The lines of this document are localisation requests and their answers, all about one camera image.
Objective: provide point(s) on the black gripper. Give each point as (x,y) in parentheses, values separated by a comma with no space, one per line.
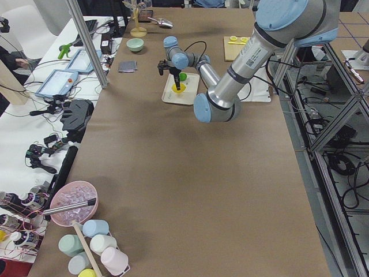
(175,74)

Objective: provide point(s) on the green lime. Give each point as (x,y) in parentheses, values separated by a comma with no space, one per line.
(182,76)

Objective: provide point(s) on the yellow lemon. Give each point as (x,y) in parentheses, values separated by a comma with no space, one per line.
(182,88)

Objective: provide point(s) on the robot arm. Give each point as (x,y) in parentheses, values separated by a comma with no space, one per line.
(306,23)

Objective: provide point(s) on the white rabbit print tray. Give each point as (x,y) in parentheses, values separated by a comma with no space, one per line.
(187,96)

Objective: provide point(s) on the mint green bowl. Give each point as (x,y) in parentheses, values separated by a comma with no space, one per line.
(135,44)

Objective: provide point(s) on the grey folded cloth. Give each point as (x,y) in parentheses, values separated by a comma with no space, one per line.
(127,66)

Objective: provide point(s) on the wooden mug tree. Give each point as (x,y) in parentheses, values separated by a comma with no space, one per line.
(136,7)

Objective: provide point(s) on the bamboo cutting board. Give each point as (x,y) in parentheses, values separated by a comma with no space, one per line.
(231,51)

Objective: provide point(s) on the yellow plastic knife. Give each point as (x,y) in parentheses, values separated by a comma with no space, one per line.
(237,43)

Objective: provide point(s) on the lemon slice stacked pair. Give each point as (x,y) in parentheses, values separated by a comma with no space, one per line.
(233,38)

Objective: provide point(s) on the teach pendant far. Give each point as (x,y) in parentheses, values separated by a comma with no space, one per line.
(80,62)

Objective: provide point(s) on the teach pendant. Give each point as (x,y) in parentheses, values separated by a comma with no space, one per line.
(59,82)
(80,62)

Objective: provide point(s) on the teach pendant near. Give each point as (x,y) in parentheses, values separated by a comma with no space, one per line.
(59,82)

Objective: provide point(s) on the metal scoop in bowl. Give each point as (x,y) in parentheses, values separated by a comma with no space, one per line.
(56,210)

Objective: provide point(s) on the pink bowl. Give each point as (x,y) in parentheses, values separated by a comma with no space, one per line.
(74,192)

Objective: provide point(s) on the blue cup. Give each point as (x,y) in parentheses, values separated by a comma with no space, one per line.
(95,227)

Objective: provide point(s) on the white cup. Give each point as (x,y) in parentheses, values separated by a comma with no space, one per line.
(100,243)

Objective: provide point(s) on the pink cup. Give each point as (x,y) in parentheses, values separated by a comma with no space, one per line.
(115,261)

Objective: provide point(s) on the mint green cup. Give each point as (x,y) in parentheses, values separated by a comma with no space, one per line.
(70,245)

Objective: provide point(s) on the grey cup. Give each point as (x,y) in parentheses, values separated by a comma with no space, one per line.
(78,263)

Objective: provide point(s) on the yellow cup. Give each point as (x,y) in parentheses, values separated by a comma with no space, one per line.
(88,272)

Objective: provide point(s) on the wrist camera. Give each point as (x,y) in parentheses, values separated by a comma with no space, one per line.
(162,66)

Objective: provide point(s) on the aluminium frame post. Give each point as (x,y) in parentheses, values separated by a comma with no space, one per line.
(82,30)

